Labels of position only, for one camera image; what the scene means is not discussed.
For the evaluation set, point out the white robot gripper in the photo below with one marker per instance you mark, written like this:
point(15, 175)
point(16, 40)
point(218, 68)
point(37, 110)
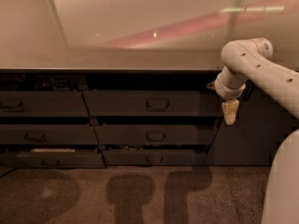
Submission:
point(229, 91)

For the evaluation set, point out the dark drawer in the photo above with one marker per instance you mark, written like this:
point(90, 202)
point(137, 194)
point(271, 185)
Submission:
point(146, 135)
point(38, 134)
point(58, 158)
point(154, 157)
point(152, 103)
point(42, 104)

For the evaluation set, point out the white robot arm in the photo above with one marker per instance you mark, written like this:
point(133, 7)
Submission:
point(250, 60)

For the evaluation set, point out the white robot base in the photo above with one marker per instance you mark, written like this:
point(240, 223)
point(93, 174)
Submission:
point(281, 203)

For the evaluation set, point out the dark right cabinet door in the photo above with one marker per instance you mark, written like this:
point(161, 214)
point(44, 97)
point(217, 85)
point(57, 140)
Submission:
point(260, 127)

